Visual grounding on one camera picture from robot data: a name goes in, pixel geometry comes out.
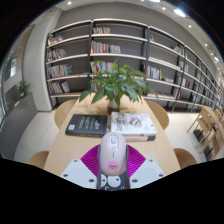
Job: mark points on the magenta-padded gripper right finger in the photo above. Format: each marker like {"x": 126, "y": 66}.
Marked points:
{"x": 148, "y": 171}

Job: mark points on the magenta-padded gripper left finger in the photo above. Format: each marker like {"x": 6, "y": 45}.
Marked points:
{"x": 78, "y": 171}

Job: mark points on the pink computer mouse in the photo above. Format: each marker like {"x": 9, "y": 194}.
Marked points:
{"x": 113, "y": 150}

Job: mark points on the white book with red spine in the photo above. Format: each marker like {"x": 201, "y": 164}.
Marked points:
{"x": 141, "y": 137}

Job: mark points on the round-backed wooden chair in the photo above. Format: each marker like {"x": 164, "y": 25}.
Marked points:
{"x": 184, "y": 158}
{"x": 63, "y": 113}
{"x": 39, "y": 160}
{"x": 159, "y": 115}

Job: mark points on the black hardcover book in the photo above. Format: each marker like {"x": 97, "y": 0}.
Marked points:
{"x": 86, "y": 126}

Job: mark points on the white illustrated book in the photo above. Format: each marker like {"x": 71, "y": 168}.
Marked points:
{"x": 133, "y": 123}

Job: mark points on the group of slatted wooden chairs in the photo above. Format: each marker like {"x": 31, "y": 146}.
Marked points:
{"x": 206, "y": 123}

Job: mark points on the green potted plant, white pot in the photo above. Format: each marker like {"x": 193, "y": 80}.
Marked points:
{"x": 115, "y": 83}

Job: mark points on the small green plant on ledge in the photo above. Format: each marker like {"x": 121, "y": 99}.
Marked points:
{"x": 22, "y": 89}

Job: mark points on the grey bookshelf unit with books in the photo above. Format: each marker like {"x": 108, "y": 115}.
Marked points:
{"x": 70, "y": 43}

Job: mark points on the group of ceiling lights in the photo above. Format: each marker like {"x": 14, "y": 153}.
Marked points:
{"x": 179, "y": 12}

